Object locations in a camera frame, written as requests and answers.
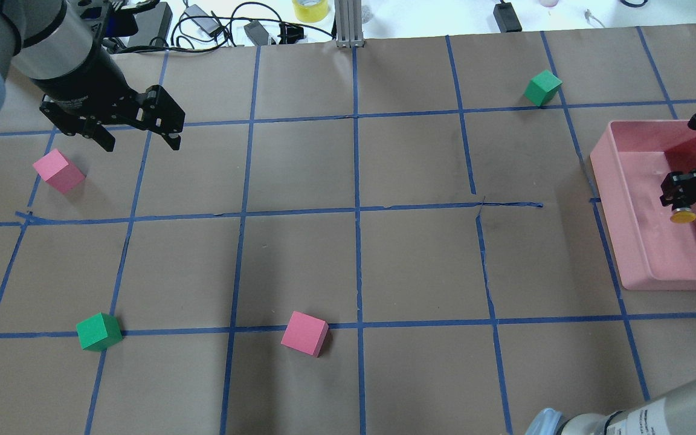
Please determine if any pink foam cube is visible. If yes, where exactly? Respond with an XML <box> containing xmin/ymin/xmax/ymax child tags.
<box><xmin>280</xmin><ymin>311</ymin><xmax>329</xmax><ymax>358</ymax></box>
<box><xmin>32</xmin><ymin>149</ymin><xmax>86</xmax><ymax>195</ymax></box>

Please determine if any aluminium frame post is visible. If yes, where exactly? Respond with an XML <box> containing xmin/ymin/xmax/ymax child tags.
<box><xmin>333</xmin><ymin>0</ymin><xmax>365</xmax><ymax>49</ymax></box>

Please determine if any pink plastic bin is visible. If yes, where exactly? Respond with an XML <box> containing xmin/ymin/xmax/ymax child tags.
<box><xmin>590</xmin><ymin>120</ymin><xmax>696</xmax><ymax>291</ymax></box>

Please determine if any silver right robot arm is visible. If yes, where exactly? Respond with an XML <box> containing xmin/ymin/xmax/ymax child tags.
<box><xmin>527</xmin><ymin>113</ymin><xmax>696</xmax><ymax>434</ymax></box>

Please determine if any black power adapter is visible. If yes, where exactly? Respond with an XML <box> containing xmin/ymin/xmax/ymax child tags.
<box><xmin>492</xmin><ymin>1</ymin><xmax>523</xmax><ymax>33</ymax></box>

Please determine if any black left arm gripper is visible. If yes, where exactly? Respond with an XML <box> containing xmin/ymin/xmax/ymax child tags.
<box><xmin>39</xmin><ymin>85</ymin><xmax>185</xmax><ymax>152</ymax></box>

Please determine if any green foam cube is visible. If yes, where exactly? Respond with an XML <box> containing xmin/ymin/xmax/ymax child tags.
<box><xmin>76</xmin><ymin>313</ymin><xmax>123</xmax><ymax>352</ymax></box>
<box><xmin>524</xmin><ymin>69</ymin><xmax>563</xmax><ymax>107</ymax></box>

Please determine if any pink foam cube left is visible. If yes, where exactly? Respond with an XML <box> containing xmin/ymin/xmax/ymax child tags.
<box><xmin>32</xmin><ymin>149</ymin><xmax>86</xmax><ymax>195</ymax></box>

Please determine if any black power brick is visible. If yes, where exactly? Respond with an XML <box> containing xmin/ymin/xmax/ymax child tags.
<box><xmin>127</xmin><ymin>2</ymin><xmax>172</xmax><ymax>47</ymax></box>

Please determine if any yellow tape roll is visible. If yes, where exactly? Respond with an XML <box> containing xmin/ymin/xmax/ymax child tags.
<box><xmin>292</xmin><ymin>0</ymin><xmax>329</xmax><ymax>23</ymax></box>

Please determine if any green foam cube near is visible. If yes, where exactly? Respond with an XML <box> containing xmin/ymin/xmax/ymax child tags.
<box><xmin>76</xmin><ymin>313</ymin><xmax>123</xmax><ymax>352</ymax></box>

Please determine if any green foam cube far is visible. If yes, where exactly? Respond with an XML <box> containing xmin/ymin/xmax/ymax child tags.
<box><xmin>524</xmin><ymin>69</ymin><xmax>563</xmax><ymax>107</ymax></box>

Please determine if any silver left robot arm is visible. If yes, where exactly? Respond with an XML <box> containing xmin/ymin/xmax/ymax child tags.
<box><xmin>0</xmin><ymin>1</ymin><xmax>185</xmax><ymax>152</ymax></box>

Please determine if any yellow push button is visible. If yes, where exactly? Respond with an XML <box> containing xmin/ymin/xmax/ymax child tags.
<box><xmin>669</xmin><ymin>207</ymin><xmax>696</xmax><ymax>225</ymax></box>

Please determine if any pink foam cube centre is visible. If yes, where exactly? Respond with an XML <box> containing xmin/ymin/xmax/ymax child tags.
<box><xmin>280</xmin><ymin>311</ymin><xmax>329</xmax><ymax>358</ymax></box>

